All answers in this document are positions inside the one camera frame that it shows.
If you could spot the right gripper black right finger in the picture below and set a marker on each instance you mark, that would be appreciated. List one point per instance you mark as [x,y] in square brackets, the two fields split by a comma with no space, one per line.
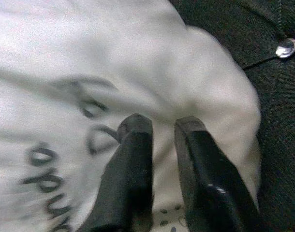
[210,193]

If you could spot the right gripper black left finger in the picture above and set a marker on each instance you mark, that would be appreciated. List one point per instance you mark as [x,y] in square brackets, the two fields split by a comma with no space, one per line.
[128,183]

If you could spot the black tufted headboard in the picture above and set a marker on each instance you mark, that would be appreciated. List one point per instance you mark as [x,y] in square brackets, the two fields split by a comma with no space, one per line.
[278,120]

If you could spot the crystal headboard button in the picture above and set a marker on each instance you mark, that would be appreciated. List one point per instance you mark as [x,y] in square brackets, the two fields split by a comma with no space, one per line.
[286,47]

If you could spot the white pillow with black lettering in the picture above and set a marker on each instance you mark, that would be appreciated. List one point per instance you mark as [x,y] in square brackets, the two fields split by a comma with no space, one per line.
[113,48]

